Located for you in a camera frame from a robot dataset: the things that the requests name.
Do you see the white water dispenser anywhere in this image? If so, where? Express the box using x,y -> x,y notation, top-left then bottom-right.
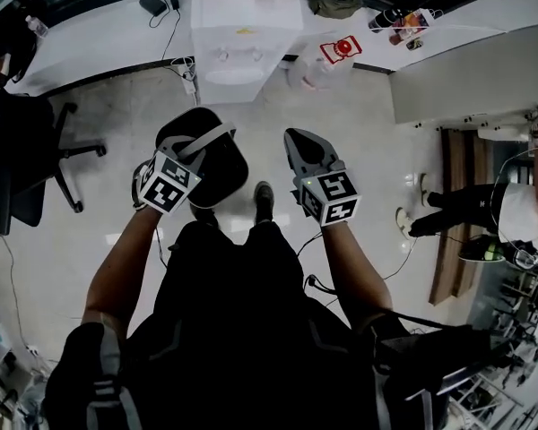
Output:
190,0 -> 306,106

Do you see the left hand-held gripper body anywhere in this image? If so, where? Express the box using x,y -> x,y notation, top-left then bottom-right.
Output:
132,150 -> 204,216

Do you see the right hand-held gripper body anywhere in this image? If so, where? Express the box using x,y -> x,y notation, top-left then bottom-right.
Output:
291,159 -> 362,228

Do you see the white paper bag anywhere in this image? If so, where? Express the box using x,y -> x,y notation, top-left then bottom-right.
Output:
398,7 -> 445,31

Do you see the olive green bag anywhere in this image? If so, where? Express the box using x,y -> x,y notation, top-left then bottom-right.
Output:
305,0 -> 364,19

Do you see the white power strip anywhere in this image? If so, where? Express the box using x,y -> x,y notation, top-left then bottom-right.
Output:
169,56 -> 199,97

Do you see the small clear water bottle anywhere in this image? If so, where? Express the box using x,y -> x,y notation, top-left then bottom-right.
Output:
24,14 -> 50,40

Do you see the black backpack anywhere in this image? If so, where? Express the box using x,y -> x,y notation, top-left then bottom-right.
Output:
0,18 -> 38,85

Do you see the person's left forearm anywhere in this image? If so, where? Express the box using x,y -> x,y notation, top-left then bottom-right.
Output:
81,203 -> 163,340

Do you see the person's right forearm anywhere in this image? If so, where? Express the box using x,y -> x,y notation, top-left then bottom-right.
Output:
320,220 -> 394,331

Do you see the empty clear jug red handle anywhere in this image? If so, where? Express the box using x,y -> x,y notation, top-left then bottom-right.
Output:
289,35 -> 364,91

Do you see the person's black clothing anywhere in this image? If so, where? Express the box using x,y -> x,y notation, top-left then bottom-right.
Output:
42,219 -> 503,430

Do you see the black office chair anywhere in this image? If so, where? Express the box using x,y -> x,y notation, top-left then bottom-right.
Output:
0,82 -> 108,237

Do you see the black floor cable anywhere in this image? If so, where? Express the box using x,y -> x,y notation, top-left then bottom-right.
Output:
295,230 -> 421,295

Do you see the cluttered white workbench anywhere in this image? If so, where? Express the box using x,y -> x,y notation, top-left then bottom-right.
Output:
0,320 -> 50,430

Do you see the black thermos bottle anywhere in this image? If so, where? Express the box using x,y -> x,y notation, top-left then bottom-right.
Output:
368,8 -> 413,33

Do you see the black pad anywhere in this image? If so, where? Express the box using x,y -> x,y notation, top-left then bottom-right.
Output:
155,107 -> 250,210

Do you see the wooden bench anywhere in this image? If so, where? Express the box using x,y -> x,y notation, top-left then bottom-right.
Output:
429,127 -> 495,306

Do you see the person's right shoe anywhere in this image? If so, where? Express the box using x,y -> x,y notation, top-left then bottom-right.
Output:
253,180 -> 276,226

